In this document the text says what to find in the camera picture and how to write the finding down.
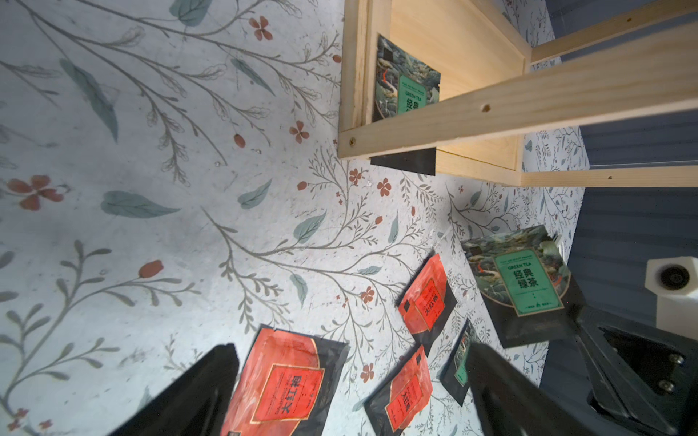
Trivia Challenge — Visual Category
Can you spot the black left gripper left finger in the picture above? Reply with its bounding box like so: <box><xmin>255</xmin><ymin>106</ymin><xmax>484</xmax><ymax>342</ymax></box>
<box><xmin>112</xmin><ymin>343</ymin><xmax>239</xmax><ymax>435</ymax></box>

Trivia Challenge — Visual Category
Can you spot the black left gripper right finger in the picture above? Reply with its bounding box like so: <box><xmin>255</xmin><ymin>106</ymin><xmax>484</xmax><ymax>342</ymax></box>
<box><xmin>466</xmin><ymin>343</ymin><xmax>593</xmax><ymax>435</ymax></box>

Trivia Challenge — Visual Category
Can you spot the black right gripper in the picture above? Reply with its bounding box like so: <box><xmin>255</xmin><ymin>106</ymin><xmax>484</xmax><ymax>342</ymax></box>
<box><xmin>571</xmin><ymin>304</ymin><xmax>698</xmax><ymax>436</ymax></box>

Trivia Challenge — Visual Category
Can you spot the red tea bag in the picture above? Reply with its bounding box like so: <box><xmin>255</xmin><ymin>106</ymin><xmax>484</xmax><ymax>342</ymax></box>
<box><xmin>397</xmin><ymin>254</ymin><xmax>456</xmax><ymax>355</ymax></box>
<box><xmin>364</xmin><ymin>345</ymin><xmax>433</xmax><ymax>435</ymax></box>
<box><xmin>220</xmin><ymin>326</ymin><xmax>350</xmax><ymax>435</ymax></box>

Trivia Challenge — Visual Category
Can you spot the green tea bag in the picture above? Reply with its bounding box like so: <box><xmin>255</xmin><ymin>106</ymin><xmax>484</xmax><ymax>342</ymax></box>
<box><xmin>370</xmin><ymin>33</ymin><xmax>442</xmax><ymax>176</ymax></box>
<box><xmin>439</xmin><ymin>319</ymin><xmax>480</xmax><ymax>406</ymax></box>
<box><xmin>461</xmin><ymin>225</ymin><xmax>585</xmax><ymax>349</ymax></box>

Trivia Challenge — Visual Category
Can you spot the wooden two-tier shelf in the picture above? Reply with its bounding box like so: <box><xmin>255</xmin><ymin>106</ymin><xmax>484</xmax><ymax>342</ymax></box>
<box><xmin>338</xmin><ymin>1</ymin><xmax>697</xmax><ymax>188</ymax></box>

